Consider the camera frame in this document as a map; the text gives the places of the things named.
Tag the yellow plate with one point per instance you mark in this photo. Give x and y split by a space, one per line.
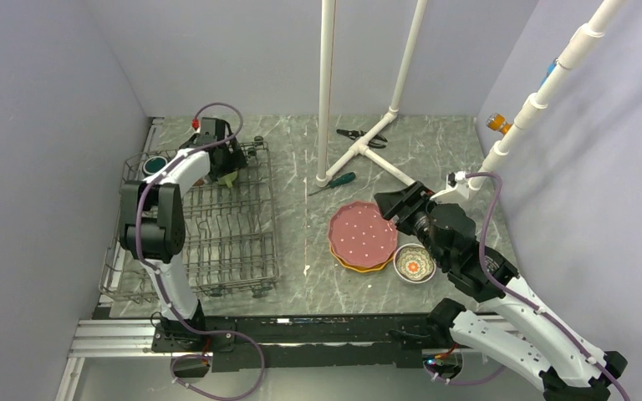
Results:
361 269

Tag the green handled screwdriver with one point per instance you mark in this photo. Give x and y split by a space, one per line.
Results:
342 180

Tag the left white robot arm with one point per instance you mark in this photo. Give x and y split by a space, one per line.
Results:
152 226

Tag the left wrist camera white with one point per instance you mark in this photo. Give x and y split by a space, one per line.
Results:
203 126

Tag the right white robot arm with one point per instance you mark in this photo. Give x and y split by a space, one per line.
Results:
545 351

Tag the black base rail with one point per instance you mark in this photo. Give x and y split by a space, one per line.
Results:
402 340

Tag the dark green mug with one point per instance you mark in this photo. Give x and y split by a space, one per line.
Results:
153 165

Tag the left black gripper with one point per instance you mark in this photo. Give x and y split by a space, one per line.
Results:
236 159

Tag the white PVC diagonal pipe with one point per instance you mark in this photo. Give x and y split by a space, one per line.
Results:
582 42

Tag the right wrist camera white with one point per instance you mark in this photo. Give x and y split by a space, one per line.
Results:
457 190

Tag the cream yellow-green cup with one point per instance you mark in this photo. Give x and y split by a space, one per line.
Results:
229 180

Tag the pink dotted plate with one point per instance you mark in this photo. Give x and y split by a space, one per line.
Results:
358 234

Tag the patterned floral bowl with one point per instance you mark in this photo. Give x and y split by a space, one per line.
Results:
413 264

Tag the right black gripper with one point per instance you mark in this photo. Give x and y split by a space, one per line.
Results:
405 203

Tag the white PVC pipe frame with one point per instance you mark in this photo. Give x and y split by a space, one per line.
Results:
324 171

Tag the orange yellow wall fitting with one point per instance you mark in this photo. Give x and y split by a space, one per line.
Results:
498 123

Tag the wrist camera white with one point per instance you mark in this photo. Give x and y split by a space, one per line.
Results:
203 126
457 190

